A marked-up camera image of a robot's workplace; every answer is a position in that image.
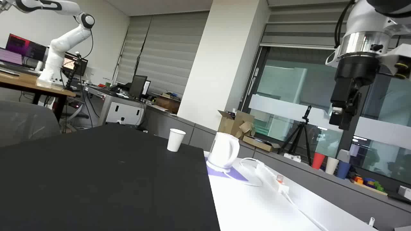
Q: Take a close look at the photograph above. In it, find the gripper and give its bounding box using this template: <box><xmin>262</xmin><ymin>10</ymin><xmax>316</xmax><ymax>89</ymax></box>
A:
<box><xmin>328</xmin><ymin>52</ymin><xmax>380</xmax><ymax>131</ymax></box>

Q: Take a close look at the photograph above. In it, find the white electric kettle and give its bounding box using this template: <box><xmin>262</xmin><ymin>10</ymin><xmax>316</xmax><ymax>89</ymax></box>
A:
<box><xmin>207</xmin><ymin>132</ymin><xmax>240</xmax><ymax>170</ymax></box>

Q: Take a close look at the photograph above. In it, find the white kettle base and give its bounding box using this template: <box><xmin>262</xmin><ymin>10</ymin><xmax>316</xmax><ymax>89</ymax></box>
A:
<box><xmin>205</xmin><ymin>159</ymin><xmax>232</xmax><ymax>174</ymax></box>

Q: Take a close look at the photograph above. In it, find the grey cup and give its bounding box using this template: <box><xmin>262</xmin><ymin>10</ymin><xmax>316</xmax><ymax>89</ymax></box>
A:
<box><xmin>337</xmin><ymin>149</ymin><xmax>351</xmax><ymax>163</ymax></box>

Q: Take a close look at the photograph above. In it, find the red cup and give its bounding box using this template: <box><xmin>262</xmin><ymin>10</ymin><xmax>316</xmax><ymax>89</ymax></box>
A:
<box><xmin>311</xmin><ymin>152</ymin><xmax>326</xmax><ymax>170</ymax></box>

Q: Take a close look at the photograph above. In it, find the blue cup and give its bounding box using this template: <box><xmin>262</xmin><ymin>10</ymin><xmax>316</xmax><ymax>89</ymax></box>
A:
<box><xmin>336</xmin><ymin>160</ymin><xmax>352</xmax><ymax>180</ymax></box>

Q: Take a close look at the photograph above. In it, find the glass window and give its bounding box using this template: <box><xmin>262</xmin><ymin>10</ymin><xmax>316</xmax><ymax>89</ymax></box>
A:
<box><xmin>240</xmin><ymin>46</ymin><xmax>411</xmax><ymax>186</ymax></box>

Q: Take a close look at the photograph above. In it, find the heap of colourful toy blocks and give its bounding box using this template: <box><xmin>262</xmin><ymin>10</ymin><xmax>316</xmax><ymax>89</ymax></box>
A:
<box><xmin>349</xmin><ymin>174</ymin><xmax>388</xmax><ymax>196</ymax></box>

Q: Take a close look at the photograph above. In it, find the flat cardboard box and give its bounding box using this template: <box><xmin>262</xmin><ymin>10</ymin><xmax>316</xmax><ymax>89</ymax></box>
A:
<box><xmin>242</xmin><ymin>135</ymin><xmax>281</xmax><ymax>152</ymax></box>

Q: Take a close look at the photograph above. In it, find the white power strip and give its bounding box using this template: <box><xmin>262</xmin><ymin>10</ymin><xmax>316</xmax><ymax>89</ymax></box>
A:
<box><xmin>255</xmin><ymin>162</ymin><xmax>290</xmax><ymax>195</ymax></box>

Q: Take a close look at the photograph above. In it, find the small white box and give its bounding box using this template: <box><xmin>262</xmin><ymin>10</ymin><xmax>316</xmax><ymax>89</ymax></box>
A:
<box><xmin>398</xmin><ymin>185</ymin><xmax>411</xmax><ymax>201</ymax></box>

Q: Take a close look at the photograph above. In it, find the grey window blind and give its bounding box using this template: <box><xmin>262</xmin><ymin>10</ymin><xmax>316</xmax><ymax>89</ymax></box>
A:
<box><xmin>261</xmin><ymin>3</ymin><xmax>411</xmax><ymax>49</ymax></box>
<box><xmin>115</xmin><ymin>11</ymin><xmax>210</xmax><ymax>98</ymax></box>

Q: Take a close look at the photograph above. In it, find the open cardboard box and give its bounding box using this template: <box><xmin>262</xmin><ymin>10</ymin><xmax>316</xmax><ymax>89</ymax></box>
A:
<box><xmin>217</xmin><ymin>110</ymin><xmax>256</xmax><ymax>139</ymax></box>

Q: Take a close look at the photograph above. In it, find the purple paper sheet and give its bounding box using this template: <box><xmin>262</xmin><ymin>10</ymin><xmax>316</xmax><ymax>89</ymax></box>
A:
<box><xmin>205</xmin><ymin>157</ymin><xmax>249</xmax><ymax>183</ymax></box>

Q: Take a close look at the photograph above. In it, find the white paper cup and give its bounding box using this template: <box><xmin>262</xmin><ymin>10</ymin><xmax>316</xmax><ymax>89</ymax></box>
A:
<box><xmin>167</xmin><ymin>128</ymin><xmax>186</xmax><ymax>152</ymax></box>

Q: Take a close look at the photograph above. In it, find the brown box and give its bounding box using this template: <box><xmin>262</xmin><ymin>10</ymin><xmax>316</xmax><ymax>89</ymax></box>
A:
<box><xmin>154</xmin><ymin>94</ymin><xmax>181</xmax><ymax>114</ymax></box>

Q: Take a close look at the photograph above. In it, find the grey metal cabinet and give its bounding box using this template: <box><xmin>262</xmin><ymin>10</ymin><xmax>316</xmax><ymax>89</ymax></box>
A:
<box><xmin>84</xmin><ymin>85</ymin><xmax>145</xmax><ymax>128</ymax></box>

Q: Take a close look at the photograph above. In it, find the black table mat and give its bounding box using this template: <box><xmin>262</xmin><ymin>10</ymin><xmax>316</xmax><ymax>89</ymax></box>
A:
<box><xmin>0</xmin><ymin>123</ymin><xmax>221</xmax><ymax>231</ymax></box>

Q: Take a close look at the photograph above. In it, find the monitor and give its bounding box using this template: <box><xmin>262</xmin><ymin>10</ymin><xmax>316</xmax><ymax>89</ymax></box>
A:
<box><xmin>62</xmin><ymin>53</ymin><xmax>89</xmax><ymax>77</ymax></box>

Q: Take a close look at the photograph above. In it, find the white robot on desk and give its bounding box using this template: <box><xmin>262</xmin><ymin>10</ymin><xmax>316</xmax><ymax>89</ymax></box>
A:
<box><xmin>0</xmin><ymin>0</ymin><xmax>96</xmax><ymax>88</ymax></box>

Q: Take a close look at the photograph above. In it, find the wooden desk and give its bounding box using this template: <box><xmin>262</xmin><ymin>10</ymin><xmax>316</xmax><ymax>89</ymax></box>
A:
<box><xmin>0</xmin><ymin>71</ymin><xmax>76</xmax><ymax>123</ymax></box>

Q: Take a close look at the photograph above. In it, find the grey office chair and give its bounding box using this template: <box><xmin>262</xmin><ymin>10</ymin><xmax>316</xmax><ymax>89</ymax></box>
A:
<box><xmin>0</xmin><ymin>100</ymin><xmax>62</xmax><ymax>148</ymax></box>

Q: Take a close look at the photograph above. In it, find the row of monitors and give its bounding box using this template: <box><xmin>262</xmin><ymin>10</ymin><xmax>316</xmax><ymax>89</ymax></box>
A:
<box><xmin>0</xmin><ymin>33</ymin><xmax>48</xmax><ymax>67</ymax></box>

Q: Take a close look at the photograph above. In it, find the camera on tripod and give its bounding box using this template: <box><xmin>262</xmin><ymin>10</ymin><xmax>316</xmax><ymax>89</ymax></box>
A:
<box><xmin>277</xmin><ymin>105</ymin><xmax>314</xmax><ymax>166</ymax></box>

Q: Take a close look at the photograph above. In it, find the white kettle cable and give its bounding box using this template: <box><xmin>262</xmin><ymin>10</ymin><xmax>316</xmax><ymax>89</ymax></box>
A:
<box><xmin>225</xmin><ymin>157</ymin><xmax>267</xmax><ymax>187</ymax></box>

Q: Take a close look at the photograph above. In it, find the camera on mount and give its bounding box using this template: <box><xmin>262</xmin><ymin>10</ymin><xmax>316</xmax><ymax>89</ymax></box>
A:
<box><xmin>65</xmin><ymin>51</ymin><xmax>82</xmax><ymax>91</ymax></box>

